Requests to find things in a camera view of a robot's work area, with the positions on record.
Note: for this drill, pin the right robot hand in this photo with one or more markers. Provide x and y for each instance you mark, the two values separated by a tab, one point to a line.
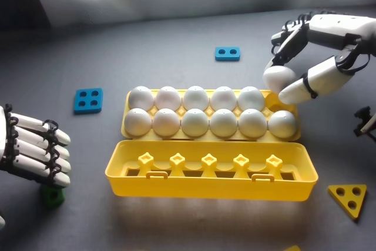
337	27

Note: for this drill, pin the yellow triangle three-hole block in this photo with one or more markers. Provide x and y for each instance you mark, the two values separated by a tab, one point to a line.
349	195

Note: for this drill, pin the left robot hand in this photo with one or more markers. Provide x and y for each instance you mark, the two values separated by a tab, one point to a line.
32	145

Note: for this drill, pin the white toy egg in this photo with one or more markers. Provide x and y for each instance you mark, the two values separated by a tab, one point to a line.
196	98
252	122
194	122
224	98
168	98
277	79
282	123
251	98
223	122
138	121
166	122
141	98

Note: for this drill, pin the blue four-hole block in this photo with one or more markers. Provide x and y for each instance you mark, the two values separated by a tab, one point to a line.
88	98

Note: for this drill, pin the yellow egg carton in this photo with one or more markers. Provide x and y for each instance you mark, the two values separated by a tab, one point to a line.
205	189

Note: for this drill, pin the grey table cloth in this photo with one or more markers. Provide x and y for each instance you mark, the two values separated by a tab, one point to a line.
176	57

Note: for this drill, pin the blue two-hole block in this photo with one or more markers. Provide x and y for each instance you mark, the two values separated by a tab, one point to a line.
227	57

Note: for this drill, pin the green two-hole block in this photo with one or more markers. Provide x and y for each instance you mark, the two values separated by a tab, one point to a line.
60	199

